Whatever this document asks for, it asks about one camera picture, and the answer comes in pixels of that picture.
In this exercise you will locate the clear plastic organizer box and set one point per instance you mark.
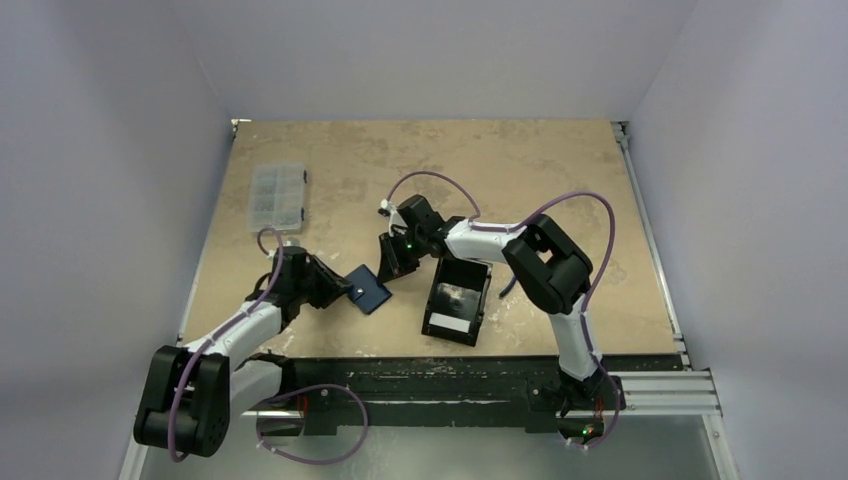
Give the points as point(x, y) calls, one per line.
point(277, 197)

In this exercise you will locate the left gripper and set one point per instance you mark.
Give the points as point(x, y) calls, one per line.
point(333, 285)

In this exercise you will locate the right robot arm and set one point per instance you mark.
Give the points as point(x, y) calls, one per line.
point(555, 274)

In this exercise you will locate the blue card holder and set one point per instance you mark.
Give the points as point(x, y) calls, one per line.
point(366, 292)

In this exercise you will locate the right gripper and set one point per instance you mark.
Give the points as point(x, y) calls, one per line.
point(396, 245)

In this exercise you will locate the blue handled pliers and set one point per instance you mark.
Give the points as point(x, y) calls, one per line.
point(504, 292)

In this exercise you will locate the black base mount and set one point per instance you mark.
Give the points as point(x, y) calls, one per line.
point(527, 392)

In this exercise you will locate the white card in tray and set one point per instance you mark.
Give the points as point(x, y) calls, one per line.
point(450, 323)

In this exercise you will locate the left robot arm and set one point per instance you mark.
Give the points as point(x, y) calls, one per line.
point(192, 391)

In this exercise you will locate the black plastic tray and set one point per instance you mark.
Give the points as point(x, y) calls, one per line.
point(457, 301)

